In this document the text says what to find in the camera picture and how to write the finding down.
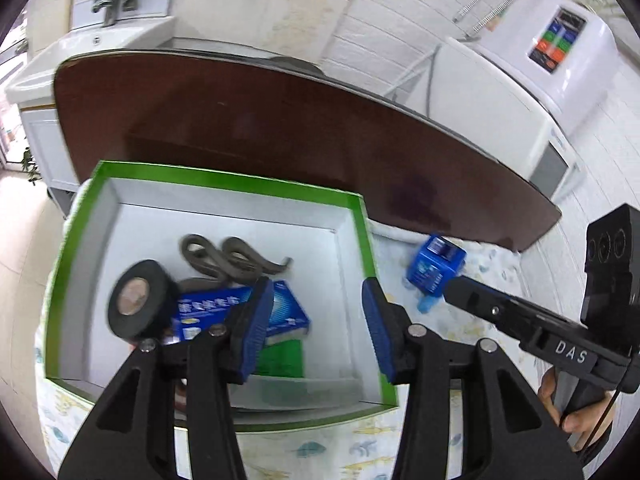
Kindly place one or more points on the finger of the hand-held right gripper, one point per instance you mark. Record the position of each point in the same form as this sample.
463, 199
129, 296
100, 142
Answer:
480, 300

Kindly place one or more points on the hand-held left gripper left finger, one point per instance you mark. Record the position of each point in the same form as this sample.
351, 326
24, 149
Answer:
255, 330

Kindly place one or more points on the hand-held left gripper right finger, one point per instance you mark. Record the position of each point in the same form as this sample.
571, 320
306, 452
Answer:
377, 330

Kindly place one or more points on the blue medicine box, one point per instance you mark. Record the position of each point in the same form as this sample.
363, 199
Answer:
200, 315

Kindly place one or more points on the small blue plastic case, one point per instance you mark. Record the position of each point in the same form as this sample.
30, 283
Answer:
432, 265

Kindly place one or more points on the black tape roll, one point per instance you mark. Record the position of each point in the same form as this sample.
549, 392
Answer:
160, 285

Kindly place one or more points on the green cardboard box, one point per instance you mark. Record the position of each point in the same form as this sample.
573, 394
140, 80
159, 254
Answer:
225, 220

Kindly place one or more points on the person's right hand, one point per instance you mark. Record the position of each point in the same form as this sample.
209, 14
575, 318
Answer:
580, 422

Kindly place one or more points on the brown wooden headboard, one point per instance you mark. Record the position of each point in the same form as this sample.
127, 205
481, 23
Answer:
300, 135

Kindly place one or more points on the white washing machine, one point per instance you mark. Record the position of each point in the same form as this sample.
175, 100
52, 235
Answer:
500, 90

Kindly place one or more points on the small green plant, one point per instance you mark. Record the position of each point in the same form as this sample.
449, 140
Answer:
30, 165

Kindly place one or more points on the white vanity cabinet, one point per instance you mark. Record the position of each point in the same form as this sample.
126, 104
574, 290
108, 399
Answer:
45, 145

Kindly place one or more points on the white washbasin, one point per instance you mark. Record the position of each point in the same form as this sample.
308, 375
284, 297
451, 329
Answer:
90, 45

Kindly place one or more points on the metal faucet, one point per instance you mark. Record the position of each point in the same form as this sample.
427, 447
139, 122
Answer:
115, 0

